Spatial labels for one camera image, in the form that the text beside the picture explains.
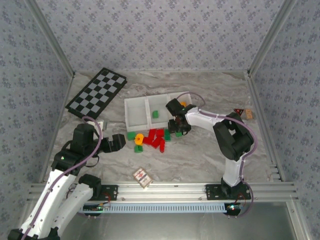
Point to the dark green long lego brick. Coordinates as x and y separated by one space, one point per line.
167 135

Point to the yellow round lego piece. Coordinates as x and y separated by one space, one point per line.
138 139

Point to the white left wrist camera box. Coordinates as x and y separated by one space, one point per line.
98 123

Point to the aluminium side rail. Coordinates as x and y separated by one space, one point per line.
260 112
63 105

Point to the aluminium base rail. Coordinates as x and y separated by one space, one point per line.
160 192

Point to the tan wooden block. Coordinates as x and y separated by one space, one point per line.
248 114

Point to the yellow lego brick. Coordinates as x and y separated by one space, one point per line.
183 103

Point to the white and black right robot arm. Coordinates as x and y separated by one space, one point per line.
235 142

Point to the aluminium corner post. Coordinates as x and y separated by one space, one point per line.
271 41
52 41

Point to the red lego brick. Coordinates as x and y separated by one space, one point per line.
162 147
156 142
159 132
149 136

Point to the small card box red print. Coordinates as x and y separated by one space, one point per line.
142 177

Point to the red and black triangular object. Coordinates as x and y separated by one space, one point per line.
239 111

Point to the black and grey chessboard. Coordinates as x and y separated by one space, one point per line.
100 92

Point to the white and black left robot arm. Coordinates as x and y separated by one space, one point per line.
45 200

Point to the small circuit board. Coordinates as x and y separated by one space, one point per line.
96 207
233 207

